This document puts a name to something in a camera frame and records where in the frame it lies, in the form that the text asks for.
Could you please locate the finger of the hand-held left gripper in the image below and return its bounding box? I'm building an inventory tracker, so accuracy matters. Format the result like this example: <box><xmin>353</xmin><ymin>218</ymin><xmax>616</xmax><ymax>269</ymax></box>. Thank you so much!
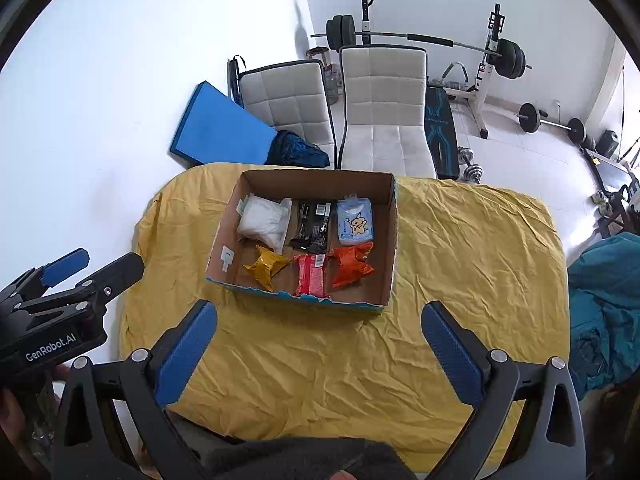
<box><xmin>10</xmin><ymin>252</ymin><xmax>146</xmax><ymax>331</ymax></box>
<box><xmin>0</xmin><ymin>248</ymin><xmax>91</xmax><ymax>311</ymax></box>

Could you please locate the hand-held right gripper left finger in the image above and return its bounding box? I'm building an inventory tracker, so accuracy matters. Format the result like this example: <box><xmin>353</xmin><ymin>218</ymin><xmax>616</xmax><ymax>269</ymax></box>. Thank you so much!
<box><xmin>51</xmin><ymin>300</ymin><xmax>219</xmax><ymax>480</ymax></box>

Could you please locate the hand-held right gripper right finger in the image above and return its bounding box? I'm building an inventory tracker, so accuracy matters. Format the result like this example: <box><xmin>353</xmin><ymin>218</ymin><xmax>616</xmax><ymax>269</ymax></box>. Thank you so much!
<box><xmin>421</xmin><ymin>301</ymin><xmax>588</xmax><ymax>480</ymax></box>

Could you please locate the yellow snack packet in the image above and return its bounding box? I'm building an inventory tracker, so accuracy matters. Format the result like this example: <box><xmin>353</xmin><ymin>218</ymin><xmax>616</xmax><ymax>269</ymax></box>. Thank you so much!
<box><xmin>243</xmin><ymin>246</ymin><xmax>292</xmax><ymax>292</ymax></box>

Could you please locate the orange snack packet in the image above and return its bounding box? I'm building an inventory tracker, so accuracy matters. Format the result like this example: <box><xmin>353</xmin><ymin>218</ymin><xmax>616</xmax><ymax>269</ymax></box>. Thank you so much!
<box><xmin>330</xmin><ymin>241</ymin><xmax>376</xmax><ymax>289</ymax></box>

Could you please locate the cardboard box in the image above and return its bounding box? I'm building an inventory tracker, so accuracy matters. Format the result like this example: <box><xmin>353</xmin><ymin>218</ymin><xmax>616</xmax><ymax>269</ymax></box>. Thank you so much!
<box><xmin>204</xmin><ymin>169</ymin><xmax>399</xmax><ymax>315</ymax></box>

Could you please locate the red snack packet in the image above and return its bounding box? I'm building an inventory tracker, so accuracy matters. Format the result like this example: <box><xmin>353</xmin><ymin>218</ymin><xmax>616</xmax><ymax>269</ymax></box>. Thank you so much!
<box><xmin>293</xmin><ymin>253</ymin><xmax>329</xmax><ymax>298</ymax></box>

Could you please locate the white plastic packet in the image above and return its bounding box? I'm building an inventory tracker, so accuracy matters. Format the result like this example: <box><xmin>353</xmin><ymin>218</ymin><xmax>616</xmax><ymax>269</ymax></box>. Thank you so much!
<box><xmin>236</xmin><ymin>194</ymin><xmax>293</xmax><ymax>255</ymax></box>

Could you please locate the light blue tissue packet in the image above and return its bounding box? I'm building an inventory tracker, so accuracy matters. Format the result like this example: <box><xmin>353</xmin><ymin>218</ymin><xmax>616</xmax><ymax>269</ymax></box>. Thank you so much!
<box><xmin>336</xmin><ymin>195</ymin><xmax>375</xmax><ymax>246</ymax></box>

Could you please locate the black packet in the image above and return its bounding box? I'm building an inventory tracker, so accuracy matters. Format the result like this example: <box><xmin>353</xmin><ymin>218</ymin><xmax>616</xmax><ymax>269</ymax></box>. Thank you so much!
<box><xmin>288</xmin><ymin>200</ymin><xmax>334</xmax><ymax>255</ymax></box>

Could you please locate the person's left hand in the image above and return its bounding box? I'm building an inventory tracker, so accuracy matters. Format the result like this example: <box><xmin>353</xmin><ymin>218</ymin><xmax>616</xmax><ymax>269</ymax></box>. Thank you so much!
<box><xmin>0</xmin><ymin>364</ymin><xmax>71</xmax><ymax>461</ymax></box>

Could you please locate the yellow tablecloth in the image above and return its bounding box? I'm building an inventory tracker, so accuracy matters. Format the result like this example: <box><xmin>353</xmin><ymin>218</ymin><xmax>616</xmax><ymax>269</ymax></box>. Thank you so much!
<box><xmin>119</xmin><ymin>162</ymin><xmax>572</xmax><ymax>476</ymax></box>

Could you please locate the person's grey fleece clothing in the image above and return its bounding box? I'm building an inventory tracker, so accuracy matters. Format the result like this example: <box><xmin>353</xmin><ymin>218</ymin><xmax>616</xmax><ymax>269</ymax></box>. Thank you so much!
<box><xmin>200</xmin><ymin>435</ymin><xmax>418</xmax><ymax>480</ymax></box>

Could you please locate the teal blanket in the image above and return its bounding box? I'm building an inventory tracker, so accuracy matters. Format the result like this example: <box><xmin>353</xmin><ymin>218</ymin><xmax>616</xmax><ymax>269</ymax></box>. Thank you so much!
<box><xmin>567</xmin><ymin>232</ymin><xmax>640</xmax><ymax>401</ymax></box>

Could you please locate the blue foam mat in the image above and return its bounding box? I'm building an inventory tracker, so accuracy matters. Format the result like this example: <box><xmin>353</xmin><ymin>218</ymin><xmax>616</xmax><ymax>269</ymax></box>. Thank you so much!
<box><xmin>169</xmin><ymin>81</ymin><xmax>279</xmax><ymax>170</ymax></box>

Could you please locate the chrome dumbbell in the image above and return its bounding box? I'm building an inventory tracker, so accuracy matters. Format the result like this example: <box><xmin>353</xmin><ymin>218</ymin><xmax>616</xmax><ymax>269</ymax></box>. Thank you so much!
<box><xmin>457</xmin><ymin>147</ymin><xmax>486</xmax><ymax>183</ymax></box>

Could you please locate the dark blue bag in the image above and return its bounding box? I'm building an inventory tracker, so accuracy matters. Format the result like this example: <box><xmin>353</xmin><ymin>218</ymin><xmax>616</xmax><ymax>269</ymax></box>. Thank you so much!
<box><xmin>265</xmin><ymin>130</ymin><xmax>331</xmax><ymax>168</ymax></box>

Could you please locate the dark wooden chair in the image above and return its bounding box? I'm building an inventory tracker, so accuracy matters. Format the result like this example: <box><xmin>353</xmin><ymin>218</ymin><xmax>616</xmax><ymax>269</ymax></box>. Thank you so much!
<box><xmin>594</xmin><ymin>180</ymin><xmax>640</xmax><ymax>238</ymax></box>

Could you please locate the black weight bench pad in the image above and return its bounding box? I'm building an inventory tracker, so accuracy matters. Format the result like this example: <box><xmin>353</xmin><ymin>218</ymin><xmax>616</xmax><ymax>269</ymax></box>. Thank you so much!
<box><xmin>424</xmin><ymin>85</ymin><xmax>460</xmax><ymax>180</ymax></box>

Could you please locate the black slim bag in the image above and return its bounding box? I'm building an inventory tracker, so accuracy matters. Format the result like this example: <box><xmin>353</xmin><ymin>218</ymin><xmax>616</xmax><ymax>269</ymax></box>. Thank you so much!
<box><xmin>227</xmin><ymin>55</ymin><xmax>248</xmax><ymax>108</ymax></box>

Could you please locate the white padded chair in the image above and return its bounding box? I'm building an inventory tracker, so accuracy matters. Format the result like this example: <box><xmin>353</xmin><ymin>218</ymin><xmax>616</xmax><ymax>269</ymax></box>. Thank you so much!
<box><xmin>236</xmin><ymin>59</ymin><xmax>338</xmax><ymax>168</ymax></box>
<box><xmin>337</xmin><ymin>45</ymin><xmax>440</xmax><ymax>178</ymax></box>

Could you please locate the treadmill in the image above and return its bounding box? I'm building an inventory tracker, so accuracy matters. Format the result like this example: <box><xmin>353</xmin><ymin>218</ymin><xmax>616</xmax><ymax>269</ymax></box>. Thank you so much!
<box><xmin>582</xmin><ymin>135</ymin><xmax>640</xmax><ymax>196</ymax></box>

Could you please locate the short barbell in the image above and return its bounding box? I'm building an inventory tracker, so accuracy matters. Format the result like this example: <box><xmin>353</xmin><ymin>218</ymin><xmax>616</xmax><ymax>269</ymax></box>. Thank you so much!
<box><xmin>516</xmin><ymin>102</ymin><xmax>587</xmax><ymax>143</ymax></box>

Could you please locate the black speaker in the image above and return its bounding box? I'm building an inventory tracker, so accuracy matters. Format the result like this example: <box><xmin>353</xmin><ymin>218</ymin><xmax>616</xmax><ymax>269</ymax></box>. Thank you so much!
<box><xmin>597</xmin><ymin>130</ymin><xmax>620</xmax><ymax>157</ymax></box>

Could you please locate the white barbell rack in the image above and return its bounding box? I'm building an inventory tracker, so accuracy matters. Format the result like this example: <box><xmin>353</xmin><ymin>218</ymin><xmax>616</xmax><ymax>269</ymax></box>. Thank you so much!
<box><xmin>357</xmin><ymin>0</ymin><xmax>506</xmax><ymax>140</ymax></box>

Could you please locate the long barbell with black plates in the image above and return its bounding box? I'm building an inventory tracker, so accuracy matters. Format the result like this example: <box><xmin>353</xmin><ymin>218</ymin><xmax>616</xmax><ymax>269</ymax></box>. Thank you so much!
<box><xmin>311</xmin><ymin>15</ymin><xmax>533</xmax><ymax>81</ymax></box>

